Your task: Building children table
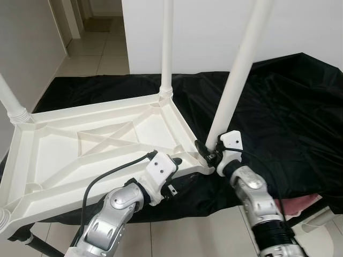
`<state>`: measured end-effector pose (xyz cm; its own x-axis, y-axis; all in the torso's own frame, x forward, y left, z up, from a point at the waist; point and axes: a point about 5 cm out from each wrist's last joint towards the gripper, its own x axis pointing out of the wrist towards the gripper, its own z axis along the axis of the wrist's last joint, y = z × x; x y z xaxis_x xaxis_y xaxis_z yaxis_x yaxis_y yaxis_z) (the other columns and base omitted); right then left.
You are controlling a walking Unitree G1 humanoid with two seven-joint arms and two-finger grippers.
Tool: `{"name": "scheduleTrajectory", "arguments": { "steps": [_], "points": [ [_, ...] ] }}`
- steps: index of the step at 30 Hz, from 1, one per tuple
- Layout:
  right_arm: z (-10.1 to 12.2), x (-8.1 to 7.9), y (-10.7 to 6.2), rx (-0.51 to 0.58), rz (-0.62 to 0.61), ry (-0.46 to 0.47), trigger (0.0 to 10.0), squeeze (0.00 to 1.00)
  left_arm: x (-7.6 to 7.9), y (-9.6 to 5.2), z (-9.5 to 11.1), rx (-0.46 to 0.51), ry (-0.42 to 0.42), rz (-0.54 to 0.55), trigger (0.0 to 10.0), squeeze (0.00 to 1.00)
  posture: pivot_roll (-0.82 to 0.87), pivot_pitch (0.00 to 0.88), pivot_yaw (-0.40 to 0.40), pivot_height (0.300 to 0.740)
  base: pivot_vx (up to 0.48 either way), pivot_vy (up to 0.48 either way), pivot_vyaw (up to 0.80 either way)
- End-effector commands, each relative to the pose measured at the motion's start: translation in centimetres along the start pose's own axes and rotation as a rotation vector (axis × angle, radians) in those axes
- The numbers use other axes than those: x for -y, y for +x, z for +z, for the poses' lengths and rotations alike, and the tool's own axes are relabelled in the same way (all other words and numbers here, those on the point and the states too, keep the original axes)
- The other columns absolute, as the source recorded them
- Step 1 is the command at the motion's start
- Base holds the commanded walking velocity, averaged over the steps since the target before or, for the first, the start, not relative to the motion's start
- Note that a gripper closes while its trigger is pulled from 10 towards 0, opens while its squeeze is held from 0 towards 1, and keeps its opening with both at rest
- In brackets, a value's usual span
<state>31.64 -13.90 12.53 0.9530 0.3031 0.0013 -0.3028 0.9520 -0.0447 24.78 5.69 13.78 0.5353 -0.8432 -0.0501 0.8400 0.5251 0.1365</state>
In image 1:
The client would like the black fabric table cover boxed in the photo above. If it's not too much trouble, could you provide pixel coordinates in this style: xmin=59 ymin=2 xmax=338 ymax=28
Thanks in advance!
xmin=0 ymin=52 xmax=343 ymax=242

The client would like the pink cushion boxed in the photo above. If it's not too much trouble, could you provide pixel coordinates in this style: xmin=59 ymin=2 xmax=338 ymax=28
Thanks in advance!
xmin=276 ymin=194 xmax=323 ymax=215

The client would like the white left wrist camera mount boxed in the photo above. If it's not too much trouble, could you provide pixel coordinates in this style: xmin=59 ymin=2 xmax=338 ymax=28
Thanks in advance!
xmin=140 ymin=152 xmax=179 ymax=207

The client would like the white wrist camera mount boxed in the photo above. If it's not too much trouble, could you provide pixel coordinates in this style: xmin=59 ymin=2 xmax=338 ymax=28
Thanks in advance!
xmin=216 ymin=130 xmax=245 ymax=175
xmin=140 ymin=152 xmax=179 ymax=207

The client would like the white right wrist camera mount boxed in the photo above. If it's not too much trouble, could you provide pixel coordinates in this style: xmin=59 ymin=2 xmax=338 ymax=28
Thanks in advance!
xmin=216 ymin=130 xmax=245 ymax=175

